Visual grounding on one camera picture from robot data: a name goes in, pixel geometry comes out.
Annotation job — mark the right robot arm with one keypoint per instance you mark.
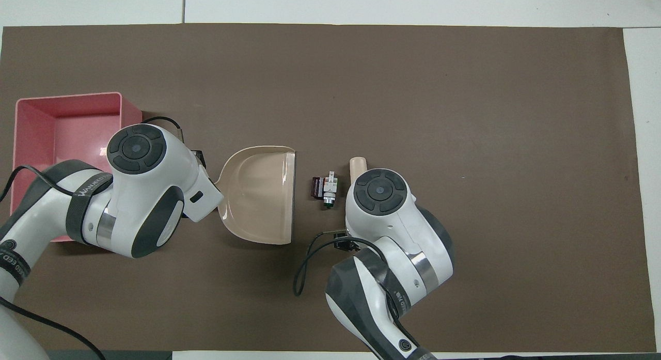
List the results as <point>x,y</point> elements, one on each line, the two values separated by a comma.
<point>392,231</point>

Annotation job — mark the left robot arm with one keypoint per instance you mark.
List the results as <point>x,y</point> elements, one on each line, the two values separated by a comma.
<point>150,194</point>

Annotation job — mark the pink plastic bin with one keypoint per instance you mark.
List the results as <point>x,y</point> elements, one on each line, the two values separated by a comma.
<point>77,125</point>

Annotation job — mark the dark brown electronic component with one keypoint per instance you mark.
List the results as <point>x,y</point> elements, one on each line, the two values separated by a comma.
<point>316,187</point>

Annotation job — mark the beige plastic dustpan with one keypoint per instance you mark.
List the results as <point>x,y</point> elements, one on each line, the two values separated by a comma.
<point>258,194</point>

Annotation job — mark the white green push button switch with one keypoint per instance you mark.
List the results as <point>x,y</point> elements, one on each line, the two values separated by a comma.
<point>330,187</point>

